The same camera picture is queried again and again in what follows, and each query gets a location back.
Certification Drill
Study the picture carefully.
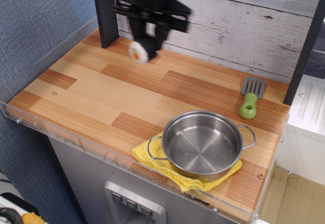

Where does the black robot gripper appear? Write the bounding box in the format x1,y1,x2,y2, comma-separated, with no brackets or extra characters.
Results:
112,0,191,51

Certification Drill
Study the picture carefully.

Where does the grey spatula green handle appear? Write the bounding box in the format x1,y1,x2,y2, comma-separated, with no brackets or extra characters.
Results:
239,77,266,119

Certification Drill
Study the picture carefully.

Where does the white toy sink counter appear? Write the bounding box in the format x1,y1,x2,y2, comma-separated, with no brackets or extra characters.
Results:
275,75,324,185

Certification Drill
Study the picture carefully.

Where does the clear acrylic table guard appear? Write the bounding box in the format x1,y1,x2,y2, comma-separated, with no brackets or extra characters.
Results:
3,30,289,223

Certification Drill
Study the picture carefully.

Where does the black shelf post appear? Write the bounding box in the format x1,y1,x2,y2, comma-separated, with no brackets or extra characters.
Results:
94,0,119,48
283,0,324,106

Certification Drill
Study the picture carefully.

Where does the plush sushi roll toy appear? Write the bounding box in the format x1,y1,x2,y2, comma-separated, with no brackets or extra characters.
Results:
128,34,161,64

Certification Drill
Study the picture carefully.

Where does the silver dispenser button panel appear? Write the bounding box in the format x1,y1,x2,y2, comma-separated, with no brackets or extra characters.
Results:
104,180,167,223

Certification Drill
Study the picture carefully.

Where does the black left shelf post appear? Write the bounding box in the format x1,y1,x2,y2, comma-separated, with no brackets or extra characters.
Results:
94,0,119,48

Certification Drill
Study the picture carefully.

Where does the black right shelf post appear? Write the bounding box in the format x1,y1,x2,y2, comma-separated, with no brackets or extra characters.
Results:
283,0,324,106

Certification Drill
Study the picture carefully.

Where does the stainless steel pot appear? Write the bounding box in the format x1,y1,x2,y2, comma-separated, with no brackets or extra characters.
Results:
149,110,256,182

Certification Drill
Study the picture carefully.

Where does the yellow cloth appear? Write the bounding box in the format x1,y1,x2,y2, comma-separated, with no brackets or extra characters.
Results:
132,133,243,193

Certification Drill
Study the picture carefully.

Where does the black yellow object bottom left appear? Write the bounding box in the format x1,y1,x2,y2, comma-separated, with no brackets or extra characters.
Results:
1,193,46,223

